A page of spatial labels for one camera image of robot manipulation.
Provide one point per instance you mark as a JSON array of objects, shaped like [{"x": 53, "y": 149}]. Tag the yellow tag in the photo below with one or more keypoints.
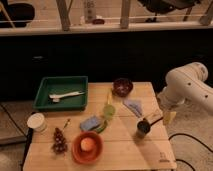
[{"x": 168, "y": 117}]

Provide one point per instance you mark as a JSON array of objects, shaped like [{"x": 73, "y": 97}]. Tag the dark metal cup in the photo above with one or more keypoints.
[{"x": 143, "y": 128}]

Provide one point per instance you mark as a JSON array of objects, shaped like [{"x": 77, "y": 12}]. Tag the orange fruit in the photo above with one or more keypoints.
[{"x": 87, "y": 144}]

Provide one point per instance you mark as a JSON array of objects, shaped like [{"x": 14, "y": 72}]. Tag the white plastic fork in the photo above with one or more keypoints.
[{"x": 58, "y": 97}]

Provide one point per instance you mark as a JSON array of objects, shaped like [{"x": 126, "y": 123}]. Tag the green plastic cup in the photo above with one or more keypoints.
[{"x": 108, "y": 112}]

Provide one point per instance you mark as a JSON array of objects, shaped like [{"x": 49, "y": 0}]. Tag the bunch of dark grapes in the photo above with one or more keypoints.
[{"x": 60, "y": 144}]

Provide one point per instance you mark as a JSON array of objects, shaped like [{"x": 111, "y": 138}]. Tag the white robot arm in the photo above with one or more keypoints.
[{"x": 187, "y": 82}]

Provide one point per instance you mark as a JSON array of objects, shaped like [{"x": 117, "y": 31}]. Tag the orange bowl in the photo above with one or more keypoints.
[{"x": 84, "y": 157}]

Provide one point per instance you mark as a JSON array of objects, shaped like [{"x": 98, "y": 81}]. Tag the green plate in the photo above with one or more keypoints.
[{"x": 101, "y": 127}]

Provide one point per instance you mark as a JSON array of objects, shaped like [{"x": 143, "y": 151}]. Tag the white paper cup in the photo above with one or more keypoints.
[{"x": 37, "y": 122}]

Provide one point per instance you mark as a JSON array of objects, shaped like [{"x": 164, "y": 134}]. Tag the blue cloth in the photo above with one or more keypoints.
[{"x": 134, "y": 106}]

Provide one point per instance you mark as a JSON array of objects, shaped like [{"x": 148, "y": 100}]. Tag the green plastic tray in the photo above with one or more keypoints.
[{"x": 62, "y": 85}]

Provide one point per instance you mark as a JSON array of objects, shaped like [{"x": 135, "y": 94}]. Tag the blue sponge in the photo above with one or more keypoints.
[{"x": 90, "y": 123}]

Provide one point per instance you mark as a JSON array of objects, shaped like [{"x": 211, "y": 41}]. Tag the dark red bowl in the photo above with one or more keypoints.
[{"x": 122, "y": 87}]

